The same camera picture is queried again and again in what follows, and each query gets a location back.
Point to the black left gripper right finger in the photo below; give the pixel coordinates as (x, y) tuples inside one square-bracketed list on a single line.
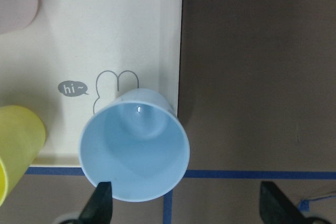
[(275, 207)]

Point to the light blue plastic cup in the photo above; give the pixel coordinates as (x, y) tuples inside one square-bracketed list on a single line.
[(137, 144)]

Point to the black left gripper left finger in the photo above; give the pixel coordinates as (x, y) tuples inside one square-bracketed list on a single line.
[(99, 207)]

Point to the yellow plastic cup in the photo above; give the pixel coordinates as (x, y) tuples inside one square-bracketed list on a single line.
[(22, 137)]

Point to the pink plastic cup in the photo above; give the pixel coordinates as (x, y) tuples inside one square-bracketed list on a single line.
[(17, 14)]

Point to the cream plastic tray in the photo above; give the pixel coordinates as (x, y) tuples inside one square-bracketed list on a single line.
[(77, 56)]

